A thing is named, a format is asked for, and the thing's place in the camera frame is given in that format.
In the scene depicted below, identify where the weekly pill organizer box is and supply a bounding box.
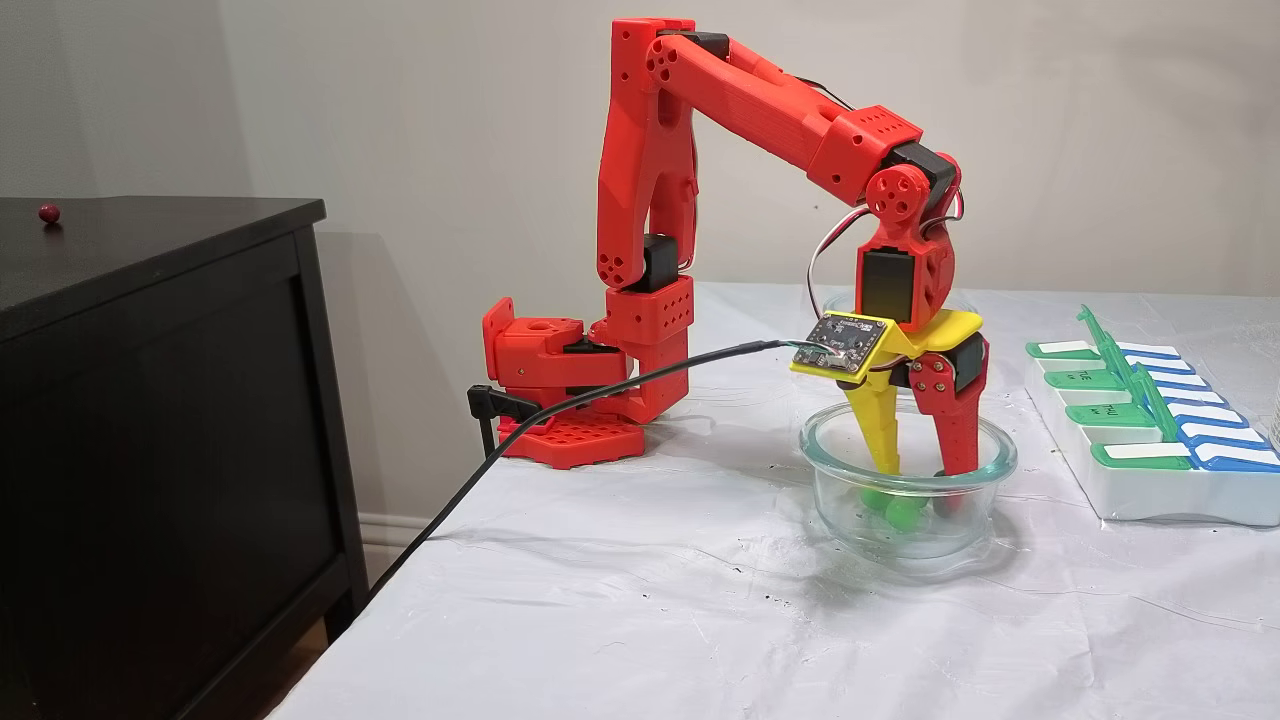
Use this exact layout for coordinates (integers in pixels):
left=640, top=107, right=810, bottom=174
left=1024, top=304, right=1280, bottom=527

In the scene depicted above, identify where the large clear glass bowl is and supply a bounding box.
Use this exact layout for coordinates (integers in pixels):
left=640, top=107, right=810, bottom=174
left=797, top=400, right=1019, bottom=561

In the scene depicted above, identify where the small clear glass bowl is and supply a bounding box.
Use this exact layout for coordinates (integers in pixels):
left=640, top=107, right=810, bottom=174
left=822, top=287, right=981, bottom=393

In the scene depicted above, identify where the white tablecloth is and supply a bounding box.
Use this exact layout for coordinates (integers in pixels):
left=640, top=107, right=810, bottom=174
left=265, top=282, right=1280, bottom=720

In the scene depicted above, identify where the black table clamp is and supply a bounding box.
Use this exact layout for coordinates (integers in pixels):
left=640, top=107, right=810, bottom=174
left=467, top=384, right=546, bottom=461

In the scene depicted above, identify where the white baseboard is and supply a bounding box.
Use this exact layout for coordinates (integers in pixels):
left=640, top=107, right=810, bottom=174
left=358, top=512, right=441, bottom=579

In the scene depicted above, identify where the black wooden cabinet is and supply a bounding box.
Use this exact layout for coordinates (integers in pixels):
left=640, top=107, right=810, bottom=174
left=0, top=196, right=369, bottom=720

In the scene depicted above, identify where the camera board on yellow mount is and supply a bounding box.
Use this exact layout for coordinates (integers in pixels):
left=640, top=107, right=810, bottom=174
left=790, top=310, right=891, bottom=383

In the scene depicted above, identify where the white red servo wire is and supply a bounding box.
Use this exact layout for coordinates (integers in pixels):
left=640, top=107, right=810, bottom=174
left=806, top=185, right=966, bottom=341

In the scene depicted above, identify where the black camera cable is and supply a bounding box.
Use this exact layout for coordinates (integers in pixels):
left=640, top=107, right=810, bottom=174
left=368, top=338, right=816, bottom=598

